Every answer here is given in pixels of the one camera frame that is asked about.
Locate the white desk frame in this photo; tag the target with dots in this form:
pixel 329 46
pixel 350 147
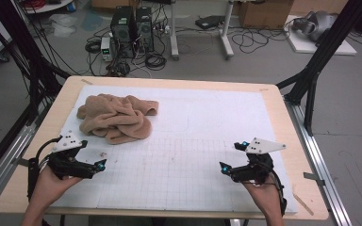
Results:
pixel 174 31

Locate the white foam mat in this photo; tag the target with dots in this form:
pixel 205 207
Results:
pixel 201 125

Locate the slim black computer tower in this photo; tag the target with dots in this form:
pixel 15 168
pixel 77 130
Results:
pixel 145 29

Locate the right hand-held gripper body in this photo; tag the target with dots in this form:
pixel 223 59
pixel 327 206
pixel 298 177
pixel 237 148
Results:
pixel 259 169

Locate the person's right hand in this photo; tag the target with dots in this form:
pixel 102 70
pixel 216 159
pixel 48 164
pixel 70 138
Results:
pixel 267 197

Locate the white floor board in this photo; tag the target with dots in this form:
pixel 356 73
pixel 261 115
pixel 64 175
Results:
pixel 301 44

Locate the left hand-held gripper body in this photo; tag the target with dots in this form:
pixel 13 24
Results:
pixel 66 164

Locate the aluminium table rail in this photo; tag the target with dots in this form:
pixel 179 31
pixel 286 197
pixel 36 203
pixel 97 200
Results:
pixel 320 169
pixel 9 153

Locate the white power supply unit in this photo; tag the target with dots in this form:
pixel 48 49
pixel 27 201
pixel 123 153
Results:
pixel 106 48

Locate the clear plastic bag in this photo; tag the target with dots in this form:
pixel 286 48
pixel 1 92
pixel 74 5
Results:
pixel 62 25

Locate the grey metal bracket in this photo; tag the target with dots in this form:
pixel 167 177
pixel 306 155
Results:
pixel 22 162
pixel 314 178

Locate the grey rounded device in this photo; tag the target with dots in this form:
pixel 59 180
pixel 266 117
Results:
pixel 320 22

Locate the person's left hand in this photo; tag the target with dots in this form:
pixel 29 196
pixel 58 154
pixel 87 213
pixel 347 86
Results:
pixel 50 188

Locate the black flat device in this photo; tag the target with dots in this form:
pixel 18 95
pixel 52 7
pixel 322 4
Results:
pixel 210 22

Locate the large black computer tower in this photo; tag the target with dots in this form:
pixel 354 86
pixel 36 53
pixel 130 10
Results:
pixel 122 31

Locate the thin wooden stick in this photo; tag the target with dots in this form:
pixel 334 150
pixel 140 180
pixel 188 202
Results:
pixel 303 204

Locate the white round table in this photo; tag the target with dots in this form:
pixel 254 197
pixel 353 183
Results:
pixel 50 6

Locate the large cardboard box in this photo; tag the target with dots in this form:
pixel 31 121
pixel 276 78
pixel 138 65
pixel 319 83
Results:
pixel 264 14

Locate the tan towel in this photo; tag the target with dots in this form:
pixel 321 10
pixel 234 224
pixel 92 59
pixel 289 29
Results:
pixel 116 119

